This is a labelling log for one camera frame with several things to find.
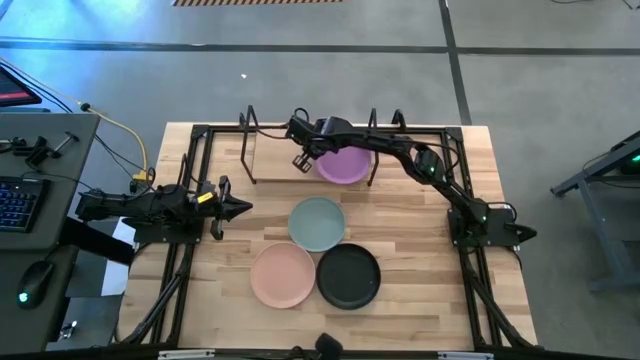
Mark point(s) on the white paper sheet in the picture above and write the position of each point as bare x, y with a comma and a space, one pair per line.
117, 272

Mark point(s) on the black table-level camera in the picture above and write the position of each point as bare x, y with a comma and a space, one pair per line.
328, 346

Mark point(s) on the black desk clamp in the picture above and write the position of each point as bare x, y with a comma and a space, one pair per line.
42, 147

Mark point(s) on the dark metal table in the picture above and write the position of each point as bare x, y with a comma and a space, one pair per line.
605, 200

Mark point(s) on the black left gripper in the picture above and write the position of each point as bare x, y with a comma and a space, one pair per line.
222, 202

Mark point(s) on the wooden shelf with black frame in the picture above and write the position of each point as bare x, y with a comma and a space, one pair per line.
275, 160

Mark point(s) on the pink plate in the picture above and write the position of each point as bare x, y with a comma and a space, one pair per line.
282, 275

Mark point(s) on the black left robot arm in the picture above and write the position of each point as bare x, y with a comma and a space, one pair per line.
145, 205

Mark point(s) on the green plate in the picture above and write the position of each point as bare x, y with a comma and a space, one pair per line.
316, 224

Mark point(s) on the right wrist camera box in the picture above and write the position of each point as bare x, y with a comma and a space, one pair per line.
335, 126

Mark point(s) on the grey side desk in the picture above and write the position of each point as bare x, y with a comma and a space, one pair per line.
50, 145

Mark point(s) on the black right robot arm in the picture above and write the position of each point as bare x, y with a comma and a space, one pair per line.
430, 167

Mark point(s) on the black computer mouse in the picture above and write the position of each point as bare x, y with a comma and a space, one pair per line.
35, 284

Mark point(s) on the black plate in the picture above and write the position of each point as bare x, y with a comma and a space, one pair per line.
348, 276

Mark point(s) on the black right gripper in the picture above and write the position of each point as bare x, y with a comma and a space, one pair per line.
307, 137

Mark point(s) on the black aluminium rig frame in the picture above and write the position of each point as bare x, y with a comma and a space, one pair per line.
200, 150

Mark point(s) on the black keyboard with blue backlight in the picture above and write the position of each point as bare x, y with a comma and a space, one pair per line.
17, 204

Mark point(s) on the computer monitor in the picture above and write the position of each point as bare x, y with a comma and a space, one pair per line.
15, 90

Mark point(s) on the silver metal bracket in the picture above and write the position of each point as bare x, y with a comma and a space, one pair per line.
186, 354
465, 355

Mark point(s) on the purple plate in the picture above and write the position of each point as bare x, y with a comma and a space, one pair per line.
347, 167

